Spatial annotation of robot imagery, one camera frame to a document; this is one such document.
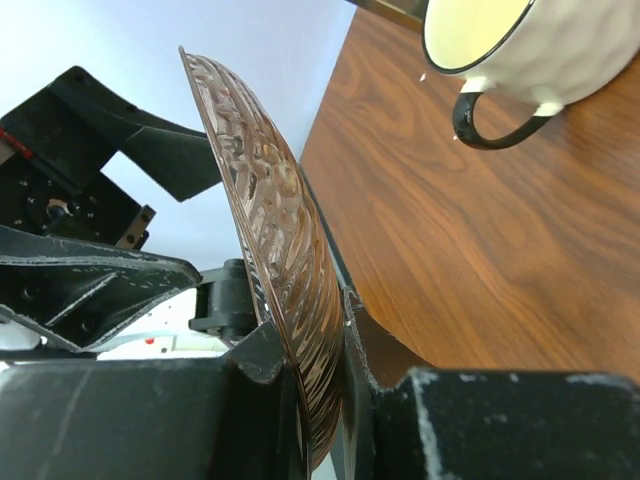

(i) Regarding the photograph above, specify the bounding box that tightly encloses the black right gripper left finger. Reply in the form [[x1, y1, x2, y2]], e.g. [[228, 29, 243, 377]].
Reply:
[[221, 322, 291, 384]]

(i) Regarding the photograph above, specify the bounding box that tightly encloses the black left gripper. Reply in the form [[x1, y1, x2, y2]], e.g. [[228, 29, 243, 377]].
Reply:
[[0, 64, 261, 354]]

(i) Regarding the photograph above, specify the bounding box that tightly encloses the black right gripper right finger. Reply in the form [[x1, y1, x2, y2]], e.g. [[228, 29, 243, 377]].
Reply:
[[342, 287, 425, 389]]

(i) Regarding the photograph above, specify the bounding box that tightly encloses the clear glass textured dish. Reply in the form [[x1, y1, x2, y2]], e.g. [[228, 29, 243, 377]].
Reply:
[[179, 50, 344, 471]]

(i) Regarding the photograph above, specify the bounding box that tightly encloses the cream mug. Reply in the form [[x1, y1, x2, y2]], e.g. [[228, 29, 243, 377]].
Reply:
[[422, 0, 639, 150]]

